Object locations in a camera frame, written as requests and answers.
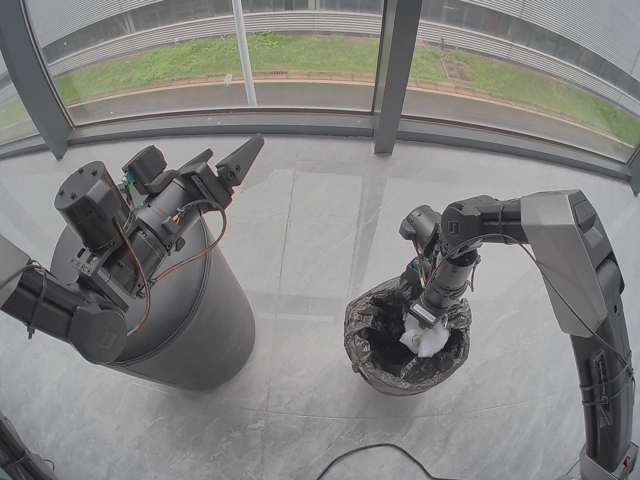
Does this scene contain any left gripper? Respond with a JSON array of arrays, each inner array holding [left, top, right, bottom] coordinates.
[[126, 133, 265, 282]]

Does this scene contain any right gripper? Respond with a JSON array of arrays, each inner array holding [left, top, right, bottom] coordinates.
[[409, 255, 481, 332]]

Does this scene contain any white paper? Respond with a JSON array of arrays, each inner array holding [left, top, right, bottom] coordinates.
[[400, 315, 449, 360]]

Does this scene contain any black plastic bag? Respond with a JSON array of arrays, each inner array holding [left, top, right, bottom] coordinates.
[[344, 274, 473, 397]]

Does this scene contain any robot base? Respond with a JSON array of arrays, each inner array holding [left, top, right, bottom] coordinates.
[[579, 448, 640, 480]]

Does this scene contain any dark grey round chair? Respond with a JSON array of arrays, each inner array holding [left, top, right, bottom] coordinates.
[[50, 207, 257, 392]]

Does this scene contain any window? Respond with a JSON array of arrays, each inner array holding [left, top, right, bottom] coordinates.
[[0, 0, 640, 196]]

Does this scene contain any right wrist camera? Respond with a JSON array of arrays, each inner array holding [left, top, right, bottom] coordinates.
[[402, 259, 429, 299]]

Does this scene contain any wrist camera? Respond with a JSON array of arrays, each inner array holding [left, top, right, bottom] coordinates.
[[122, 145, 176, 195], [402, 259, 429, 299]]

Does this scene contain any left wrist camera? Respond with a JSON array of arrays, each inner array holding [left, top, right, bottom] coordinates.
[[122, 145, 176, 195]]

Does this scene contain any black cable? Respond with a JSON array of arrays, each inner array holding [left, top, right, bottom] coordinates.
[[319, 443, 453, 480]]

